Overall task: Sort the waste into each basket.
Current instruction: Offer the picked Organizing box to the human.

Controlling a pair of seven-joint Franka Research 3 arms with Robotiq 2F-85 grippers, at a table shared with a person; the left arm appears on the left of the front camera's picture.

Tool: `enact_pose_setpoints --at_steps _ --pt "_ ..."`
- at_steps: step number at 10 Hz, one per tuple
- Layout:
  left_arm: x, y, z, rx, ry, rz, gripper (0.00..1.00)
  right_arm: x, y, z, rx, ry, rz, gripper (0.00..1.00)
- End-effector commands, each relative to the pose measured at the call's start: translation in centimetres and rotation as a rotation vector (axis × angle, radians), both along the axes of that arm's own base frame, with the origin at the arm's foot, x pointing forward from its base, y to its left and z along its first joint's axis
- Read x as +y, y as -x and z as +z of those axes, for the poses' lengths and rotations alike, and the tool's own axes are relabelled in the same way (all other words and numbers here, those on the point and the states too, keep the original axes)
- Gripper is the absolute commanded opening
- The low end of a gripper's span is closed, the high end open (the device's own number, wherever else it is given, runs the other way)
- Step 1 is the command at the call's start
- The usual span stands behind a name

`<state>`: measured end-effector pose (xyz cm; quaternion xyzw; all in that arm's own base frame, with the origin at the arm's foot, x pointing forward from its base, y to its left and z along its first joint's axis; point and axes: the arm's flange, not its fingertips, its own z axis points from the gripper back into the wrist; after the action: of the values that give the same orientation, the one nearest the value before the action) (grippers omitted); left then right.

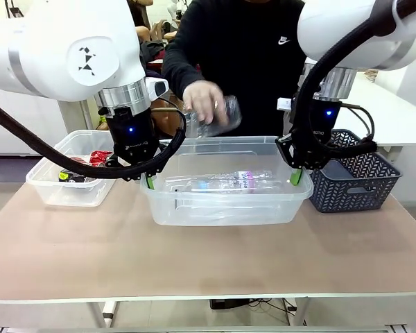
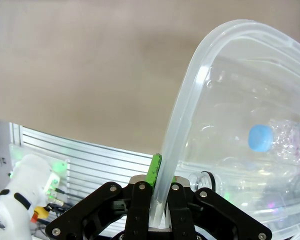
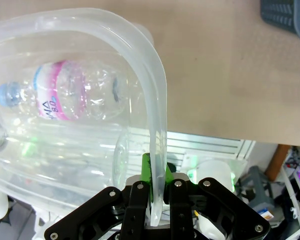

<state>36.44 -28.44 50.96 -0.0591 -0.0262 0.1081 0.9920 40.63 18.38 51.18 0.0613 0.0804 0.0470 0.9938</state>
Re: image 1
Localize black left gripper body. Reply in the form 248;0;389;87
107;106;162;167

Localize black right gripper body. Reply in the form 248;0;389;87
297;99;342;160

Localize red snack wrapper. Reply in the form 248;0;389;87
89;150;114;168

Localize dark grey lattice basket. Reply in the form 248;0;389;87
307;128;403;214

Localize black yellow snack wrapper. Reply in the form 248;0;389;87
58;169;88;184

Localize clear bottle blue label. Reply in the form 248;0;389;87
188;178;237;193

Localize clear bottle pink label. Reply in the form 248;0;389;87
227;169;275;191

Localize small clear plastic container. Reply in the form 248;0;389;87
25;129;118;208

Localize large clear plastic bin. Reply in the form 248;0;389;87
139;135;315;228

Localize crushed clear plastic bottle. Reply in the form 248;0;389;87
184;94;244;139

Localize person's right forearm black sleeve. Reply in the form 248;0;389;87
160;48;209;99

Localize person's right hand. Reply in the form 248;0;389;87
182;79;230;126

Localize white side table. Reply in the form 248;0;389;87
331;68;416;154

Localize red fabric bag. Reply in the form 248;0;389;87
139;39;168;71

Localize person torso black sweater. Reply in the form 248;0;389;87
161;0;309;138

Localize white table leg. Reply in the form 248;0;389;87
291;296;310;327
86;300;119;329

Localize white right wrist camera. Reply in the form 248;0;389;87
276;97;295;112

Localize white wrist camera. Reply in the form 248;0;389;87
276;97;295;112
144;76;170;102

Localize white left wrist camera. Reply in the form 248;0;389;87
144;76;170;102

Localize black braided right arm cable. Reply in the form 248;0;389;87
286;0;416;161

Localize black floor cables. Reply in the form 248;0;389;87
248;297;300;317

